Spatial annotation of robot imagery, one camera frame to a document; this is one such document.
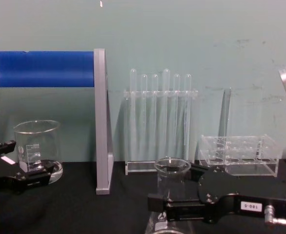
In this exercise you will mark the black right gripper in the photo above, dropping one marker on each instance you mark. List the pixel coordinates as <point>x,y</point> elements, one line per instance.
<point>230,197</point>

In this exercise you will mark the black table cloth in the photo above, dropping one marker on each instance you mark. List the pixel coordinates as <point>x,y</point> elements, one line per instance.
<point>72,212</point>

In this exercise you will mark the large glass beaker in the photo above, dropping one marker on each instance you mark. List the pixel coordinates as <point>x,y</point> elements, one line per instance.
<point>39,143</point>

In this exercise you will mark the clear glass flask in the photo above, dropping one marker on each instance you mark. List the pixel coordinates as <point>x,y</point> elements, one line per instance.
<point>168,181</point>

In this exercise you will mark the clear acrylic holed tube rack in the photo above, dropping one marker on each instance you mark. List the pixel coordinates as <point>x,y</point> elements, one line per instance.
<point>245,151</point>

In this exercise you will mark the tall leaning clear glass tube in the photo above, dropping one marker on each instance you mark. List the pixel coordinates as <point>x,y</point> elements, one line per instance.
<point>226,109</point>

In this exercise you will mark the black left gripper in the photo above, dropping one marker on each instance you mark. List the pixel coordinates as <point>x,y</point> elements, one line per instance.
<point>1,174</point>

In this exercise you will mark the clear test tube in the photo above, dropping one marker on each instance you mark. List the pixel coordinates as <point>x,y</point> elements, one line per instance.
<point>143,112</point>
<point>187,112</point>
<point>133,109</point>
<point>154,112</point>
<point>176,112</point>
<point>166,109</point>

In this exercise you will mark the clear acrylic tube drying rack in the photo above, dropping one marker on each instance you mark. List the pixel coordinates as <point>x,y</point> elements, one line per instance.
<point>157,93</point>

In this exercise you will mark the blue stand crossbar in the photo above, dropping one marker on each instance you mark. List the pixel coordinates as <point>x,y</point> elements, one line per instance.
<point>43,69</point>

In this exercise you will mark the grey pipette stand upright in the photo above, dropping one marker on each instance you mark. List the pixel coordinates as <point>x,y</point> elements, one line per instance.
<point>102,122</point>

